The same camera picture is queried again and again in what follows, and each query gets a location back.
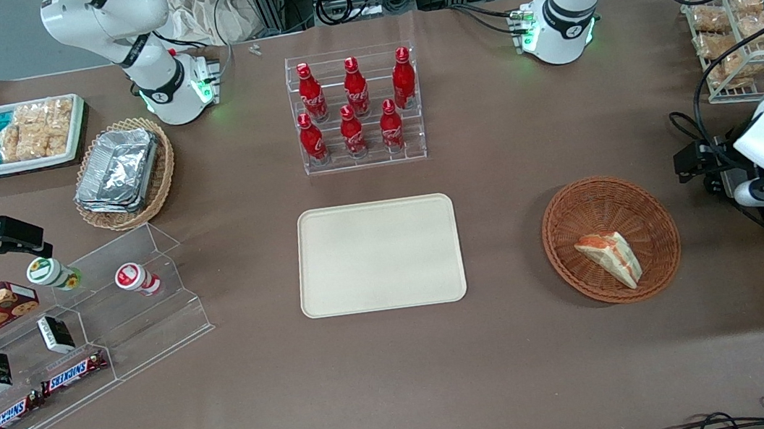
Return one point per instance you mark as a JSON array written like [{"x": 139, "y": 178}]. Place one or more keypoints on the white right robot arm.
[{"x": 154, "y": 82}]

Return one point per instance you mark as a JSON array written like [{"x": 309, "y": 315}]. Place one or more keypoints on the grey metal box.
[{"x": 730, "y": 185}]

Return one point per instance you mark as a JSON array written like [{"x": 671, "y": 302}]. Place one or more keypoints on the red lid yogurt cup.
[{"x": 134, "y": 277}]

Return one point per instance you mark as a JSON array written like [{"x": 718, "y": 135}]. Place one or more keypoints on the white cloth bag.
[{"x": 211, "y": 13}]

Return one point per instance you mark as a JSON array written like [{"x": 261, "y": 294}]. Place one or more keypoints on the red Coca-Cola bottle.
[
  {"x": 352, "y": 134},
  {"x": 356, "y": 90},
  {"x": 392, "y": 129},
  {"x": 313, "y": 95},
  {"x": 312, "y": 139},
  {"x": 403, "y": 80}
]

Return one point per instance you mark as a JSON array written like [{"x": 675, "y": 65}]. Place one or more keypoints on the Snickers chocolate bar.
[
  {"x": 9, "y": 417},
  {"x": 73, "y": 372}
]

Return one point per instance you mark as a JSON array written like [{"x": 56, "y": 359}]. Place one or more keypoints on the green lid yogurt cup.
[{"x": 50, "y": 272}]

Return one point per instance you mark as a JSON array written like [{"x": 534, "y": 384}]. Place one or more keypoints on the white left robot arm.
[{"x": 568, "y": 9}]

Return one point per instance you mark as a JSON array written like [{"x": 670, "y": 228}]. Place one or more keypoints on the triangle sandwich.
[{"x": 613, "y": 255}]

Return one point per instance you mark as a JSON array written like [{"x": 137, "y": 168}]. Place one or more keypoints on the beige rectangular tray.
[{"x": 380, "y": 255}]

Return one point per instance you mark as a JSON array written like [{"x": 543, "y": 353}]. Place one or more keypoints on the oval tan wicker basket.
[{"x": 159, "y": 180}]

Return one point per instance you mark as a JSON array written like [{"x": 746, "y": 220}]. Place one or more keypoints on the white rectangular snack tray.
[{"x": 19, "y": 166}]

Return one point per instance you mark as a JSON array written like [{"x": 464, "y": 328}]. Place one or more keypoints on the round brown wicker basket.
[{"x": 592, "y": 207}]

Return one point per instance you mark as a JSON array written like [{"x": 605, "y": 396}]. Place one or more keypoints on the clear rice cracker bag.
[
  {"x": 10, "y": 143},
  {"x": 45, "y": 111},
  {"x": 46, "y": 140}
]

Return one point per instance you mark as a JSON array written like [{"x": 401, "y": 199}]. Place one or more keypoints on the small metal screws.
[{"x": 254, "y": 49}]

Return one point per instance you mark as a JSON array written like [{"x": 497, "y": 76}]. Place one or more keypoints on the clear acrylic step display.
[{"x": 147, "y": 323}]

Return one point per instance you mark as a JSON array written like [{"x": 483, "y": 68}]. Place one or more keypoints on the clear acrylic bottle rack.
[{"x": 364, "y": 160}]

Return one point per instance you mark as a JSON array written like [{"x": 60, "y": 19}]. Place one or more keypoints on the stacked aluminium foil trays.
[{"x": 118, "y": 170}]

